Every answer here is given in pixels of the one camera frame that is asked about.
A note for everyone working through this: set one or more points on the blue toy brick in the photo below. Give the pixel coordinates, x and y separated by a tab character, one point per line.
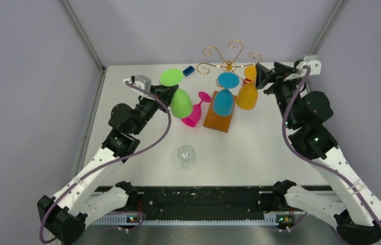
188	71

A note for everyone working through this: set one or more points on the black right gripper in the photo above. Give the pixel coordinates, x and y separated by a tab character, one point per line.
277	74

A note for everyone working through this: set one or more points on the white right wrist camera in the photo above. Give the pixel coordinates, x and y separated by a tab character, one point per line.
307	63

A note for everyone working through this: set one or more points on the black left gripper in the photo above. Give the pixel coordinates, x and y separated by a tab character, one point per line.
165	93

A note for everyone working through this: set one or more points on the red toy brick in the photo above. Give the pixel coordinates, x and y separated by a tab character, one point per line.
245	81

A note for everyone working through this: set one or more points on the clear glass tumbler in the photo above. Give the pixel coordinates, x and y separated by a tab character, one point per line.
186	155

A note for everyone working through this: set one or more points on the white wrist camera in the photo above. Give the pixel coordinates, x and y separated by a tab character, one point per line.
142	82
307	63

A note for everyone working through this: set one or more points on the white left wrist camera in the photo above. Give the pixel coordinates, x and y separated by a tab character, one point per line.
142	82

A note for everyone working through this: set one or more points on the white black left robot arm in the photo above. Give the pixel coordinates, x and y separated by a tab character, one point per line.
66	215

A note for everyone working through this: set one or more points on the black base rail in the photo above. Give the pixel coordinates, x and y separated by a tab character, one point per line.
207	203

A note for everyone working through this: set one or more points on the pink plastic wine glass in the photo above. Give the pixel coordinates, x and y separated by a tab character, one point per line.
195	115

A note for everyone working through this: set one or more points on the blue plastic wine glass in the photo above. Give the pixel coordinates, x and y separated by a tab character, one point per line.
224	99

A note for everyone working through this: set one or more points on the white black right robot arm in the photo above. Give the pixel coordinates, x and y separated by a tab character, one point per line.
356	216

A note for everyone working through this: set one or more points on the green plastic wine glass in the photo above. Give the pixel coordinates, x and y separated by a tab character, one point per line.
180	105

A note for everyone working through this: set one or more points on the yellow plastic wine glass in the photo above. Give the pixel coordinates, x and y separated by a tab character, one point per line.
248	95

